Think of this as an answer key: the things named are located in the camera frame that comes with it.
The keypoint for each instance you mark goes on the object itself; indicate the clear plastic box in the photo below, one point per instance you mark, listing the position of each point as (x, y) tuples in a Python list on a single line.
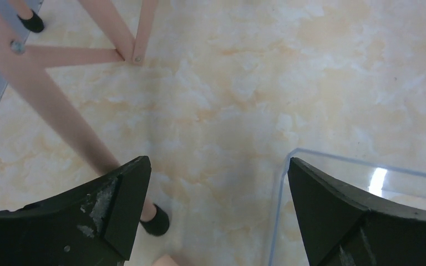
[(396, 184)]

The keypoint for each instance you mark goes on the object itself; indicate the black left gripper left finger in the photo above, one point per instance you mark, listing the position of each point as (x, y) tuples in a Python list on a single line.
[(91, 224)]

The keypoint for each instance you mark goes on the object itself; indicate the pink perforated music stand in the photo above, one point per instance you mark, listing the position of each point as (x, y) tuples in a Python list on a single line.
[(26, 73)]

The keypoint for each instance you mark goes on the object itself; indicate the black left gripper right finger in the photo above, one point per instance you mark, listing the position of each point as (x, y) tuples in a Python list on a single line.
[(341, 224)]

